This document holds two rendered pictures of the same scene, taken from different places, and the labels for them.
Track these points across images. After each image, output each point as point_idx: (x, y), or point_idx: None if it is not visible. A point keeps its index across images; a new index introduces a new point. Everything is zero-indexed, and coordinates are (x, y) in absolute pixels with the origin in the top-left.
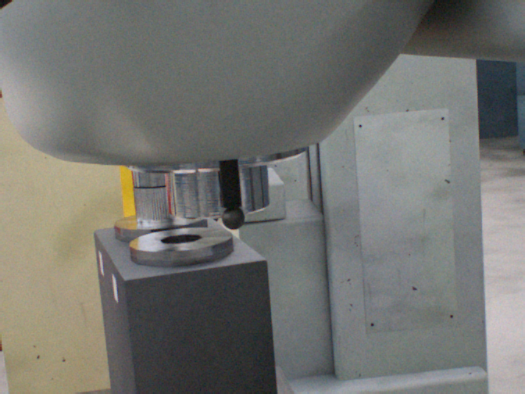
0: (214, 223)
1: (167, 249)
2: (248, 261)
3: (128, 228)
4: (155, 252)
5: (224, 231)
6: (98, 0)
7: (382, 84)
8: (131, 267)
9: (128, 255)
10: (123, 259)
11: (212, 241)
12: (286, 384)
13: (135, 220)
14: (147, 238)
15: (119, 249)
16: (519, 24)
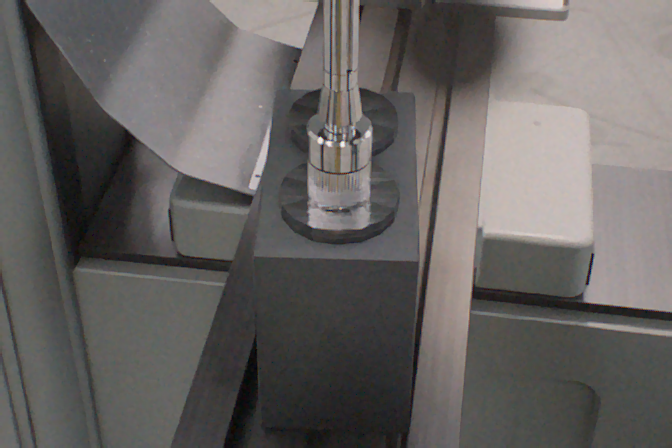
0: (265, 212)
1: (366, 93)
2: (294, 89)
3: (385, 172)
4: (378, 94)
5: (292, 120)
6: None
7: None
8: (401, 113)
9: (396, 146)
10: (404, 135)
11: (317, 98)
12: (190, 400)
13: (368, 203)
14: (375, 130)
15: (402, 167)
16: None
